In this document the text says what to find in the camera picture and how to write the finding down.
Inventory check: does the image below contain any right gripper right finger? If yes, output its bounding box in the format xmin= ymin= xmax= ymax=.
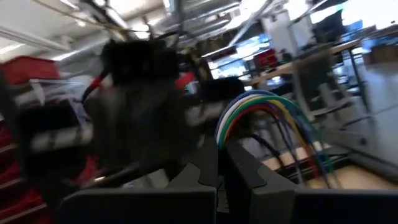
xmin=222 ymin=140 xmax=297 ymax=224

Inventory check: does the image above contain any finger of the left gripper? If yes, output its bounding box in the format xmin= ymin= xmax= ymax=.
xmin=145 ymin=123 xmax=200 ymax=175
xmin=92 ymin=130 xmax=150 ymax=175

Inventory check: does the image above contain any red bin shelf rack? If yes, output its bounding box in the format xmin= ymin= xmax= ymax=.
xmin=0 ymin=55 xmax=94 ymax=224

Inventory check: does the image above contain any wooden top work table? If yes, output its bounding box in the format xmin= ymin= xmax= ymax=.
xmin=245 ymin=39 xmax=364 ymax=125

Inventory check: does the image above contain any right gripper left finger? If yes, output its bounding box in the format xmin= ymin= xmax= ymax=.
xmin=167 ymin=136 xmax=221 ymax=191

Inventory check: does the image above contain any blue cable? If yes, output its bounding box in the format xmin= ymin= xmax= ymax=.
xmin=214 ymin=89 xmax=332 ymax=189

